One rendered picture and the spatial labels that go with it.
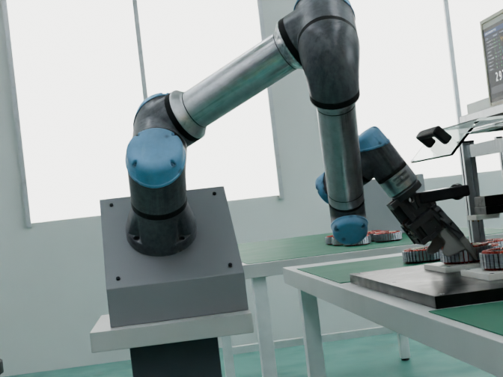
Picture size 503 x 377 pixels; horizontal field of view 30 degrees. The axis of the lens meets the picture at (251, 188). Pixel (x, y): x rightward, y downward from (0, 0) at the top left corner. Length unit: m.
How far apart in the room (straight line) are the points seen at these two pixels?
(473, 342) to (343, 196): 0.64
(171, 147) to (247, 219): 4.67
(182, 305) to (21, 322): 4.68
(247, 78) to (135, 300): 0.50
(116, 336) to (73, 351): 4.68
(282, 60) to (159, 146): 0.30
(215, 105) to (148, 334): 0.48
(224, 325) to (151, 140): 0.39
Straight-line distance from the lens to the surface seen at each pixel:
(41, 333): 6.54
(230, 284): 1.91
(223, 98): 1.91
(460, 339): 1.41
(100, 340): 1.87
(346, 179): 1.88
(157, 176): 1.84
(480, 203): 2.12
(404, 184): 2.04
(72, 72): 6.55
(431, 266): 2.11
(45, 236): 6.50
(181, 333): 1.87
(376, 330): 5.30
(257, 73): 1.88
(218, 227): 2.01
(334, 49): 1.74
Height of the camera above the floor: 0.96
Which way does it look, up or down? 1 degrees up
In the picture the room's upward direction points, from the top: 7 degrees counter-clockwise
